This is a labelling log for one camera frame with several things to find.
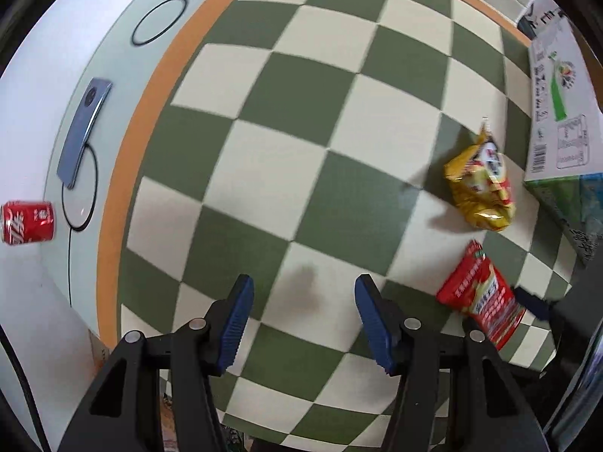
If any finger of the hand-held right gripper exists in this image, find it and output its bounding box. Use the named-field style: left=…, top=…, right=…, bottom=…
left=511, top=285, right=566, bottom=325
left=490, top=348, right=547, bottom=380

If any red snack packet green trim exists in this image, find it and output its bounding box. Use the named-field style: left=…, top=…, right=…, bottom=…
left=436, top=240, right=526, bottom=351

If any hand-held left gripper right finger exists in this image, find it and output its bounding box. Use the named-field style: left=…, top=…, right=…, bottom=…
left=354, top=274, right=552, bottom=452

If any yellow snack packet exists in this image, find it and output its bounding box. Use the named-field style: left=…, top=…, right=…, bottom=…
left=444, top=117, right=516, bottom=232

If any red soda can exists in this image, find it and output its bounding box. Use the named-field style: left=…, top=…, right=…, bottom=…
left=0, top=200, right=56, bottom=246

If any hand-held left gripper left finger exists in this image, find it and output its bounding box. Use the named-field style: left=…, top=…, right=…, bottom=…
left=57, top=274, right=256, bottom=452

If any blue smartphone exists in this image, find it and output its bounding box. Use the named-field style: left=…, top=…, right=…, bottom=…
left=57, top=78, right=114, bottom=190

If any green and white checkered mat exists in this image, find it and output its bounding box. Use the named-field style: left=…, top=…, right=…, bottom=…
left=96, top=0, right=580, bottom=450

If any white and green cardboard box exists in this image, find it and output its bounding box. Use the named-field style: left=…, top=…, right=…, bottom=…
left=516, top=9, right=603, bottom=267

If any thick black cable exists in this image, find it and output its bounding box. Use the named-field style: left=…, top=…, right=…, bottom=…
left=0, top=325, right=50, bottom=452

